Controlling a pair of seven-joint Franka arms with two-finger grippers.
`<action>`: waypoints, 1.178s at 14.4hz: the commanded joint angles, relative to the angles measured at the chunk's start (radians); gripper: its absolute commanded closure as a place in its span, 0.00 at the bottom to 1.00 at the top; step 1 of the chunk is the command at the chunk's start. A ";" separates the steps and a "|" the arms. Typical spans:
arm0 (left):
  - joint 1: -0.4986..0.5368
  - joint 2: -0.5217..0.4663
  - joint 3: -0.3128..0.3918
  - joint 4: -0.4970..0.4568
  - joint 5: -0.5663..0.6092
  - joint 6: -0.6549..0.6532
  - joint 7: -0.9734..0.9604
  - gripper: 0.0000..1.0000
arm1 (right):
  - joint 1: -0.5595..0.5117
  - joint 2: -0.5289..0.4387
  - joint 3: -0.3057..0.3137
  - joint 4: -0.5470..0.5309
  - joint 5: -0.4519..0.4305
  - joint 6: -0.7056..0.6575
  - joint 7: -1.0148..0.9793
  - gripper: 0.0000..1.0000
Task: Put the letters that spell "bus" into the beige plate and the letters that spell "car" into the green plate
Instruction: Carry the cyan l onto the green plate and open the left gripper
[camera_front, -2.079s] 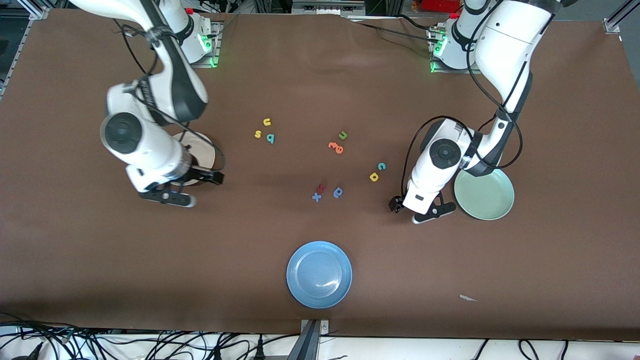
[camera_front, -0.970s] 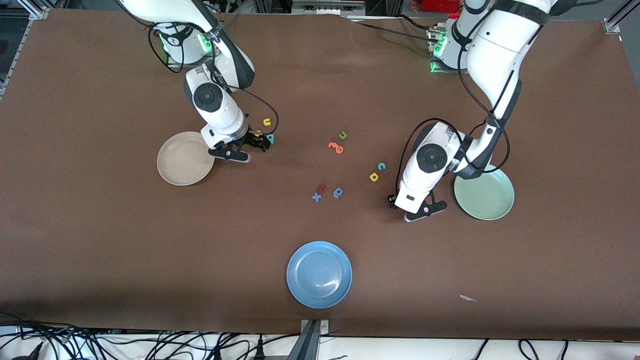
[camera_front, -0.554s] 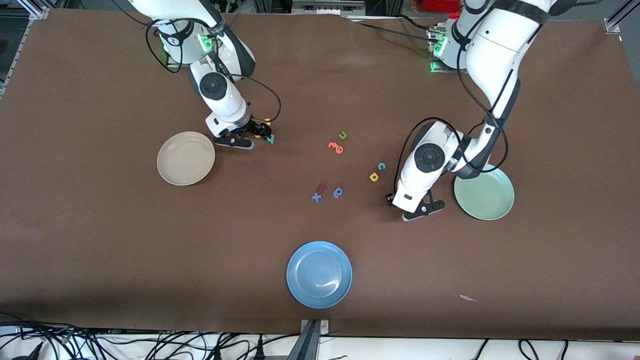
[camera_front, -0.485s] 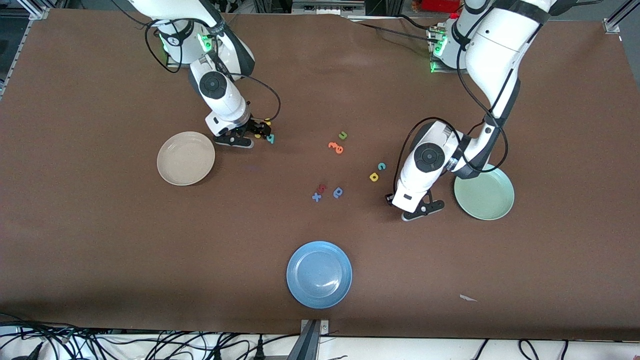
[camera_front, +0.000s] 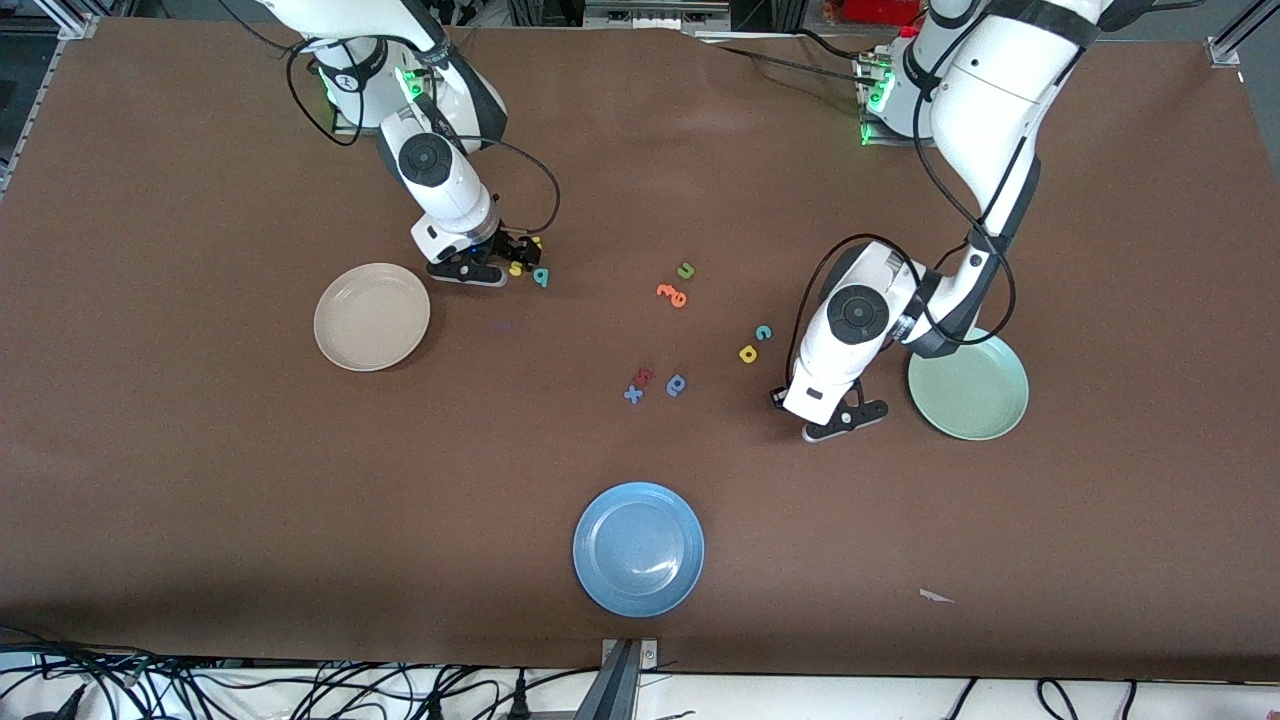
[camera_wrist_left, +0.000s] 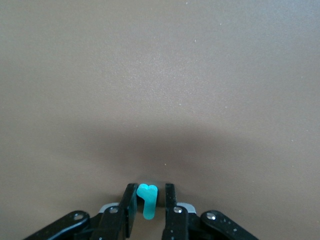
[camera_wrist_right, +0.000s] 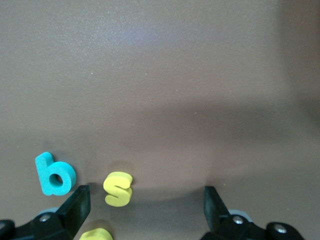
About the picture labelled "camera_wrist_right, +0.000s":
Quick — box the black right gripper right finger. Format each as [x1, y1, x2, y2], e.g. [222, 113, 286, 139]
[200, 185, 305, 240]

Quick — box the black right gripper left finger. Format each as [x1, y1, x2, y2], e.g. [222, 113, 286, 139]
[0, 184, 91, 240]

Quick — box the yellow foam letter u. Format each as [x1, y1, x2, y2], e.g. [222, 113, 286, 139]
[79, 227, 113, 240]

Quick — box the teal foam letter b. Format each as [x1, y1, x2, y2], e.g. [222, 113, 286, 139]
[34, 151, 77, 197]

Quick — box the yellow foam letter s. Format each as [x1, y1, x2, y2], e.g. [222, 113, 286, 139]
[102, 171, 134, 207]

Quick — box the brown table cover sheet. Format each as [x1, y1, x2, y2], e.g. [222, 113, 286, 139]
[0, 0, 320, 240]

